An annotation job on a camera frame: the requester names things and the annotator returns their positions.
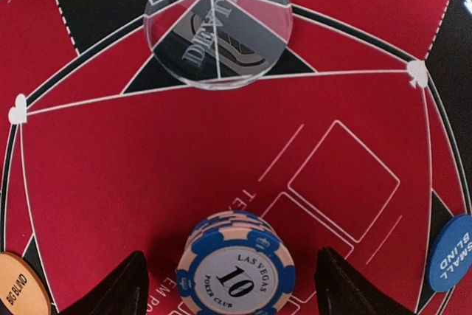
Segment clear round dealer button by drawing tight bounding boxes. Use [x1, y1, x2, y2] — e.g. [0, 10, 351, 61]
[144, 0, 294, 90]

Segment orange round blind button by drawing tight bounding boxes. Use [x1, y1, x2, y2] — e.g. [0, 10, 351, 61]
[1, 252, 52, 315]

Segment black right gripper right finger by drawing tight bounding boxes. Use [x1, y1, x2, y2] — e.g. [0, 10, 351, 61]
[315, 246, 413, 315]

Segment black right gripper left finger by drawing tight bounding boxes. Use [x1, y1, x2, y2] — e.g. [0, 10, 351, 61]
[61, 251, 150, 315]

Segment round red black poker mat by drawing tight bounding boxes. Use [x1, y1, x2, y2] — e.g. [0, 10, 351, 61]
[1, 0, 471, 314]

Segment blue round blind button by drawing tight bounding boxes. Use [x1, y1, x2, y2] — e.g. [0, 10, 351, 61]
[426, 214, 471, 292]

